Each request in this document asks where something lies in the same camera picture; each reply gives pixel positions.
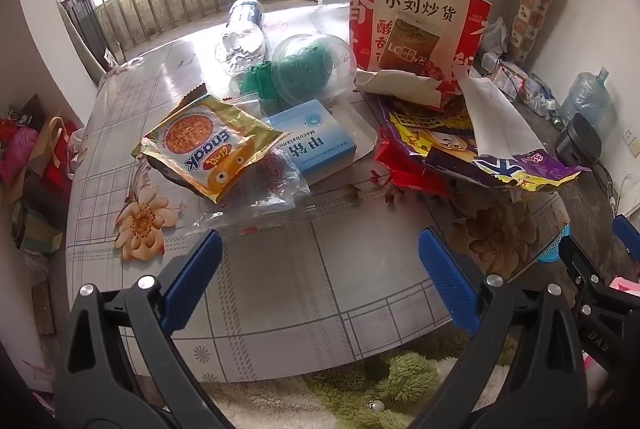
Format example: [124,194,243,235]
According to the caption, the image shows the large water jug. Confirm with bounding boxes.
[559,68,612,124]

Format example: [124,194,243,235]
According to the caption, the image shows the red shopping bag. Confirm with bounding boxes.
[42,121,79,194]

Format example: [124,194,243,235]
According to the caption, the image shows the clear plastic bag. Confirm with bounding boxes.
[185,149,318,237]

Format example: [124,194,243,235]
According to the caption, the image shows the white plastic bag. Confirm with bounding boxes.
[482,16,509,54]

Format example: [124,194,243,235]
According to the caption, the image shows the yellow cartoon snack packet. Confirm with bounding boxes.
[387,109,481,156]

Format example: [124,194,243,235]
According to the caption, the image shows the crumpled clear plastic wrappers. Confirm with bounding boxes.
[520,73,557,116]

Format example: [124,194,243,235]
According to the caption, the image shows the blue plastic basket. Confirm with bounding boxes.
[537,221,572,265]

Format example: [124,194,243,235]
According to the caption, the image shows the clear plastic dome cup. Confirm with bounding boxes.
[271,34,358,104]

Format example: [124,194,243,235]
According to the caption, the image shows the pink plastic bag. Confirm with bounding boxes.
[0,126,39,188]

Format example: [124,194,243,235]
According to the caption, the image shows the patterned cardboard tray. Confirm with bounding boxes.
[512,0,560,67]

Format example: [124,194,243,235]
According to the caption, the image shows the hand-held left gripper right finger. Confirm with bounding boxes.
[410,228,591,429]

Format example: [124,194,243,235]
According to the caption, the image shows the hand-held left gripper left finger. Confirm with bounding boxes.
[54,229,236,429]

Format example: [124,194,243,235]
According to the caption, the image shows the light blue medicine box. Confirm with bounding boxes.
[265,99,358,184]

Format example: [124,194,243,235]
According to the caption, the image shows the plastic bottle with blue label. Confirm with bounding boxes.
[215,0,267,77]

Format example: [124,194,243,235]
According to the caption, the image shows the green and white shaggy rug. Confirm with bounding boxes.
[200,334,516,429]

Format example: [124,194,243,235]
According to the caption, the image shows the black printed bag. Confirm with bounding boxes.
[7,94,47,130]

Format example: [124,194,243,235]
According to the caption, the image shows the red and white paper bag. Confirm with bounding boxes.
[348,0,492,110]

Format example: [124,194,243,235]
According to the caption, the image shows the black chair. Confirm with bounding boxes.
[60,0,128,74]

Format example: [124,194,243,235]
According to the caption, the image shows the red plastic wrapper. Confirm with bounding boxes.
[374,129,451,198]

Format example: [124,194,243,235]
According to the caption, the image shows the white paper sheet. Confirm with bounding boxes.
[457,76,543,157]

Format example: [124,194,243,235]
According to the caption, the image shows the purple snack packet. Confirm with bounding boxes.
[425,144,593,204]

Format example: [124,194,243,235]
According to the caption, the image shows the black rice cooker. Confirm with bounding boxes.
[554,113,603,167]

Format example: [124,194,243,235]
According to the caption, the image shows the red framed booklet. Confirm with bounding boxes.
[492,61,527,90]

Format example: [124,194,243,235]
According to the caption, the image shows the green plastic bag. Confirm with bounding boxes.
[239,40,337,102]

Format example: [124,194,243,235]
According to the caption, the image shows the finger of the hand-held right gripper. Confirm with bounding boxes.
[612,214,640,260]
[558,234,640,375]

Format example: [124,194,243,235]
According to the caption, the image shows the beige paper wrapper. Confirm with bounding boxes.
[354,69,443,110]

